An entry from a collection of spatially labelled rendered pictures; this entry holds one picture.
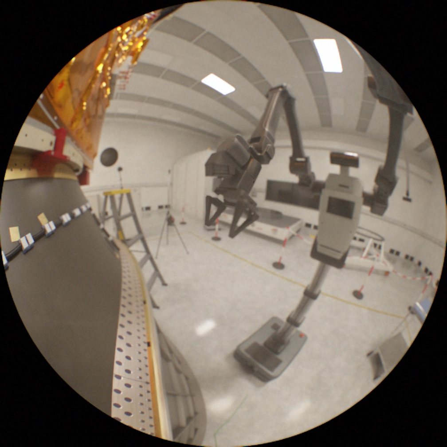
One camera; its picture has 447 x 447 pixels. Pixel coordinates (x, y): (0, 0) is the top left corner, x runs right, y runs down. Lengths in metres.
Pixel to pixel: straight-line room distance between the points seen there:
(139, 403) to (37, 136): 0.58
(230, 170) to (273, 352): 1.43
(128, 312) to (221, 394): 1.27
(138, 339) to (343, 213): 0.87
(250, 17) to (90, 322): 4.11
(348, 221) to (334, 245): 0.13
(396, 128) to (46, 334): 0.84
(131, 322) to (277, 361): 1.25
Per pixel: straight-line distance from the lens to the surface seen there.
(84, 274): 0.40
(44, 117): 0.56
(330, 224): 0.71
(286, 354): 1.50
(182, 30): 4.13
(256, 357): 1.40
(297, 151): 0.68
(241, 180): 0.30
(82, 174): 1.48
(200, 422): 1.56
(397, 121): 0.51
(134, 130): 8.54
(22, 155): 0.47
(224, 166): 0.29
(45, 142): 0.46
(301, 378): 1.79
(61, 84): 0.57
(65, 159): 0.51
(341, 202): 0.70
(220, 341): 1.70
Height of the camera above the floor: 1.55
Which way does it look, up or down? 15 degrees down
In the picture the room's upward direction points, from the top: 4 degrees clockwise
